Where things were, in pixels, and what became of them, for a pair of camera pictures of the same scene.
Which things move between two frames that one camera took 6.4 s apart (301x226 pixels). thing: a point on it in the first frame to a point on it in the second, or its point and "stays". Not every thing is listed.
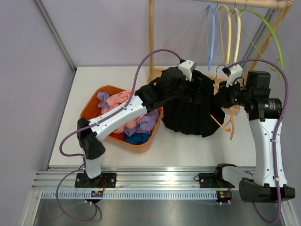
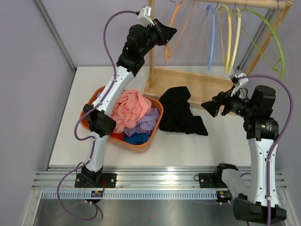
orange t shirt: (120, 136) stays
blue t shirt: (137, 138) stays
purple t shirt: (146, 125) stays
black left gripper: (196, 95) to (166, 32)
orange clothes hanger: (217, 121) to (167, 54)
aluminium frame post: (58, 37) stays
